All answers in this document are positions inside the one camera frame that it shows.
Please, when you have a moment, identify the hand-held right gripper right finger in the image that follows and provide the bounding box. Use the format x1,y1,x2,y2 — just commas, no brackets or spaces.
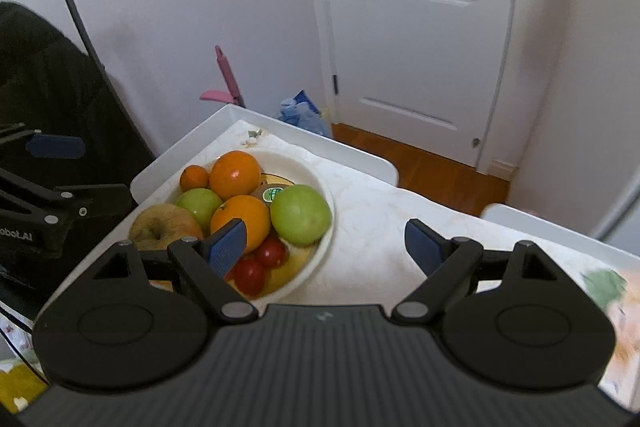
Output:
391,219,560,324

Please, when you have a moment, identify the medium orange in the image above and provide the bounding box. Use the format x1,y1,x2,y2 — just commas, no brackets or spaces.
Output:
210,195,272,254

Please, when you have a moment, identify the pale yellow apple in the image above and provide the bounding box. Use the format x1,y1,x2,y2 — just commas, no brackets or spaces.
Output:
129,203,205,252

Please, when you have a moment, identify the pink plastic dustpan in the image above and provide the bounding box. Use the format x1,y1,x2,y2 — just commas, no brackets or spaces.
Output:
200,45,247,108

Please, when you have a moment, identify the large orange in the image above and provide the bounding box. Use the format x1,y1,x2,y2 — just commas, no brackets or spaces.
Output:
208,150,262,201

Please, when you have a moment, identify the small mandarin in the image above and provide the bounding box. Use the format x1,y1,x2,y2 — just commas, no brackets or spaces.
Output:
180,165,209,192

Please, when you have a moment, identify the cream plate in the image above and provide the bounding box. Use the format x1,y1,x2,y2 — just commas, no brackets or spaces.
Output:
129,149,336,303

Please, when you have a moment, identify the large green apple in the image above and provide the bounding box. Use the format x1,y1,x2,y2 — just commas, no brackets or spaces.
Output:
270,184,333,248

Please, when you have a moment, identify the red cherry tomato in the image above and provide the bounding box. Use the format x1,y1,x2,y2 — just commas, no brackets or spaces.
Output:
255,235,288,269
233,257,267,297

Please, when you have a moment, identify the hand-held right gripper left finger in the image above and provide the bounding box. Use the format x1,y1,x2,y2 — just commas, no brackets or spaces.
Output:
92,218,254,324

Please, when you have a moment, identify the yellow cloth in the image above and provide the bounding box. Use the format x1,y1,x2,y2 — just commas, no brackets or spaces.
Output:
0,361,49,414

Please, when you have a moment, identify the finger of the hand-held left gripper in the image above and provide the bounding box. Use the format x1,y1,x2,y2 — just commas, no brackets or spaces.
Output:
0,123,87,158
0,167,139,228

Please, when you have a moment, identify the blue plastic bag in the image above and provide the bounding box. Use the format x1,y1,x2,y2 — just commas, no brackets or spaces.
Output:
272,90,333,138

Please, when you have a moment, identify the small green apple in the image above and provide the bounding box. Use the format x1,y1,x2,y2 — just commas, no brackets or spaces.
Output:
175,188,224,233

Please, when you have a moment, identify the white rimmed table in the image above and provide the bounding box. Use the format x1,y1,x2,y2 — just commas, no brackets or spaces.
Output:
35,103,640,408

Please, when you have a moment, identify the white door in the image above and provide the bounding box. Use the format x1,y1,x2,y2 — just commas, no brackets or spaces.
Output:
300,0,521,172

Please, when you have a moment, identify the black quilted cloth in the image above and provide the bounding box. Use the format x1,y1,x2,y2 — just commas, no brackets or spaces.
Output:
0,1,157,308

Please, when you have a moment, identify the brown kiwi with sticker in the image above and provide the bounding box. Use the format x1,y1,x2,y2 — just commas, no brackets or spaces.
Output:
250,184,284,206

